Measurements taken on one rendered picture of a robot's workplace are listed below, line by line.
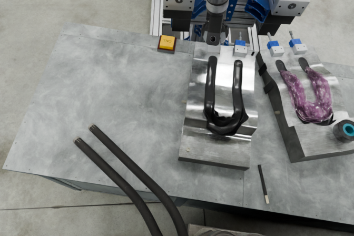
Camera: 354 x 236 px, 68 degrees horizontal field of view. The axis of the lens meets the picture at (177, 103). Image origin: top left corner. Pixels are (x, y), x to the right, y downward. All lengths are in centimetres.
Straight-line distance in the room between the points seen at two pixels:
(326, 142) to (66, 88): 104
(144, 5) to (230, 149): 183
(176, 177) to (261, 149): 35
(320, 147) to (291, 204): 23
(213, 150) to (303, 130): 34
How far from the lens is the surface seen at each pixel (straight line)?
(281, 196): 109
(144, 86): 113
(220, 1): 89
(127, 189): 93
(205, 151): 98
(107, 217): 182
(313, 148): 106
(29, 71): 233
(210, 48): 111
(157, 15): 215
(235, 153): 100
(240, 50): 114
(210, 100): 99
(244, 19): 151
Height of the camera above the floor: 179
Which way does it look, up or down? 65 degrees down
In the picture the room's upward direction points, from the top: 8 degrees clockwise
